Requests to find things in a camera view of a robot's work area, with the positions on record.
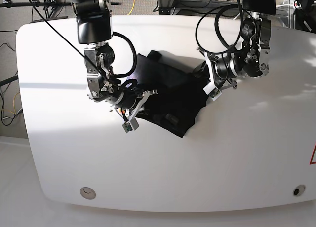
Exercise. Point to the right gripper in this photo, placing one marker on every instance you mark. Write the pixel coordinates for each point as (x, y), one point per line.
(129, 105)

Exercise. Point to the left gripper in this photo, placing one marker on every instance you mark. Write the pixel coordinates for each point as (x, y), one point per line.
(220, 71)

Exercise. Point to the black T-shirt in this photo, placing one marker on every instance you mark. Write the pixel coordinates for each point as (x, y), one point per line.
(180, 95)

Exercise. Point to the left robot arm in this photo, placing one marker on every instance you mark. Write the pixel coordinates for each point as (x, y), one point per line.
(249, 54)

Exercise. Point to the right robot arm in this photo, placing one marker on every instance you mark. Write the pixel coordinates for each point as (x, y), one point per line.
(130, 91)

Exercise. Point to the left table grommet cap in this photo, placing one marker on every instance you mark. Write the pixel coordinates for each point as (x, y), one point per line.
(87, 193)

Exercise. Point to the table grommet cap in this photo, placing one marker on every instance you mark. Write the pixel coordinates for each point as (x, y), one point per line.
(87, 193)
(299, 190)

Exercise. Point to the black tripod stand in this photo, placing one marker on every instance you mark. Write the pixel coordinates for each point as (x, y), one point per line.
(51, 8)

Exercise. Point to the red triangle warning sticker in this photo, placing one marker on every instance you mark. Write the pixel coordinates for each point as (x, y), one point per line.
(313, 157)

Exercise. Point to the right table grommet cap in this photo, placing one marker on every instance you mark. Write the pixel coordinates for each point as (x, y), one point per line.
(299, 190)

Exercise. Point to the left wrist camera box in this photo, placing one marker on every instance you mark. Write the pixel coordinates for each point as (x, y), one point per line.
(212, 91)

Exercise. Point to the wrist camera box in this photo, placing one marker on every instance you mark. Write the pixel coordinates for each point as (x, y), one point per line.
(212, 91)
(130, 125)

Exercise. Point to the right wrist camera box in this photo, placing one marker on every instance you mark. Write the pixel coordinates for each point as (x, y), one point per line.
(130, 125)

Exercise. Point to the aluminium frame base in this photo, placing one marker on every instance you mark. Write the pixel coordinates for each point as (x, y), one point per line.
(284, 8)

